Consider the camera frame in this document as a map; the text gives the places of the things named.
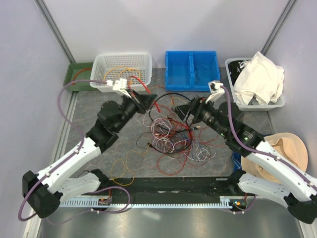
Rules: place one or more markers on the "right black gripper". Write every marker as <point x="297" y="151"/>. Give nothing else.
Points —
<point x="196" y="106"/>

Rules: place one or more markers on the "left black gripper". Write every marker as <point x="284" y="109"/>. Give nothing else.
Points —
<point x="142" y="102"/>

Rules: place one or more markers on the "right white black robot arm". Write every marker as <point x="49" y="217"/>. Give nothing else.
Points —
<point x="296" y="189"/>

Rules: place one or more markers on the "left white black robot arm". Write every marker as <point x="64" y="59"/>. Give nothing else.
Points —
<point x="45" y="190"/>

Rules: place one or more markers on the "white perforated plastic basket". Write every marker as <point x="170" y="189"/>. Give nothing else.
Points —
<point x="136" y="68"/>

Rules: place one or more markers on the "blue divided plastic bin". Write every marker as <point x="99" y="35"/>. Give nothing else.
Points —
<point x="190" y="70"/>

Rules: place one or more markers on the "black garment in tub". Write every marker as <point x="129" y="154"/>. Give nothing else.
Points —
<point x="235" y="68"/>

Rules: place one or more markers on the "grey plastic tub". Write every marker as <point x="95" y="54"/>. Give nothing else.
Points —
<point x="254" y="106"/>

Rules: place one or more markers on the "blue cloth under hat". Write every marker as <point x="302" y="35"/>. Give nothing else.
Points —
<point x="236" y="160"/>

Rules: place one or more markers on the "green plastic tray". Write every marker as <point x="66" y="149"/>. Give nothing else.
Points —
<point x="79" y="71"/>

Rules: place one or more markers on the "white cloth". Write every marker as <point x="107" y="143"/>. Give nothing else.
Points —
<point x="260" y="79"/>

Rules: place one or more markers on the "beige fabric hat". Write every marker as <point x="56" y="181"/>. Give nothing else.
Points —
<point x="288" y="145"/>

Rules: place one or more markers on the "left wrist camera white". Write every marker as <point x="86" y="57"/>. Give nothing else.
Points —
<point x="119" y="86"/>

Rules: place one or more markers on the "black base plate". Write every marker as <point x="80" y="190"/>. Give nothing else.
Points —
<point x="213" y="186"/>

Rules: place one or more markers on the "grey slotted cable duct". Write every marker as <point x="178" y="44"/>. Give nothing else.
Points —
<point x="96" y="202"/>

